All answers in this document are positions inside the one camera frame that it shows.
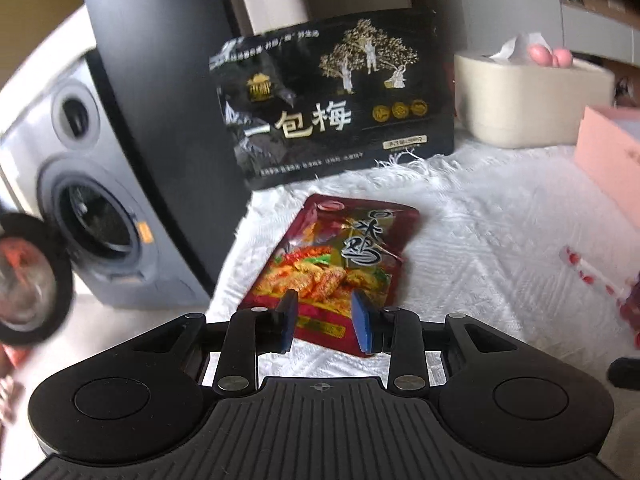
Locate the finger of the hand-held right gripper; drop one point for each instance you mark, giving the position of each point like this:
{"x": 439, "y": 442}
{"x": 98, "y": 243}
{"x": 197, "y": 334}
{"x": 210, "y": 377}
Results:
{"x": 625, "y": 374}

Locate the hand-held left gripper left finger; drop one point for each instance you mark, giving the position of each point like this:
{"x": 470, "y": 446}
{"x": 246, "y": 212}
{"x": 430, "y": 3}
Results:
{"x": 289, "y": 322}

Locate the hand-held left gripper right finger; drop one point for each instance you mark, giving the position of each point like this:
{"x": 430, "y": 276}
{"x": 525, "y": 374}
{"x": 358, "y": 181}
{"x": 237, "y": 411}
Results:
{"x": 362, "y": 322}

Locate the red chicken snack packet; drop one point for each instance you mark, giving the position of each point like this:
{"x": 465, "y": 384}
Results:
{"x": 320, "y": 260}

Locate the red candy strip packet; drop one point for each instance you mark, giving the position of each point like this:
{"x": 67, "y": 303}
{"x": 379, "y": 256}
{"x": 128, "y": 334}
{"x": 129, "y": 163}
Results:
{"x": 590, "y": 272}

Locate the pink cardboard box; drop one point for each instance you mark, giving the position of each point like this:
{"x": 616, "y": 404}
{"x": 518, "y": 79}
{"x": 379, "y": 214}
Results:
{"x": 610, "y": 160}

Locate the dark red snack packet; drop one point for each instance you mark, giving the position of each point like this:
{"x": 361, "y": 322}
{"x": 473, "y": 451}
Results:
{"x": 632, "y": 310}

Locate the white knitted blanket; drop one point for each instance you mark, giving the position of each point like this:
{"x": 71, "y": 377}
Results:
{"x": 475, "y": 260}

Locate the large black snack bag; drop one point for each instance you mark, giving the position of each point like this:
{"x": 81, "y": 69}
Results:
{"x": 325, "y": 120}

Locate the grey washing machine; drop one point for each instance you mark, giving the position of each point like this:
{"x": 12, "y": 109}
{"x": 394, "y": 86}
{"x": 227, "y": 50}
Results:
{"x": 100, "y": 170}

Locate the dark grey panel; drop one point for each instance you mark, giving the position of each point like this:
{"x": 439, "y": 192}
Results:
{"x": 160, "y": 85}

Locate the cream tissue box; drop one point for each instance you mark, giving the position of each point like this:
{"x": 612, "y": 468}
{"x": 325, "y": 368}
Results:
{"x": 525, "y": 105}

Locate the white tissue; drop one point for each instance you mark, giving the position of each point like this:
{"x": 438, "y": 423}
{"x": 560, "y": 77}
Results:
{"x": 520, "y": 47}

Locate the grey wooden television cabinet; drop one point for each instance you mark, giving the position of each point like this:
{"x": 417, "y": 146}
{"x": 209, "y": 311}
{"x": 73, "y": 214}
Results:
{"x": 600, "y": 25}

